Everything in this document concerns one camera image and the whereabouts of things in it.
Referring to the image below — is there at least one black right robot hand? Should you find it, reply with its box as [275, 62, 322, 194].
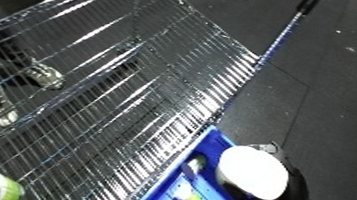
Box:
[216, 140, 313, 200]

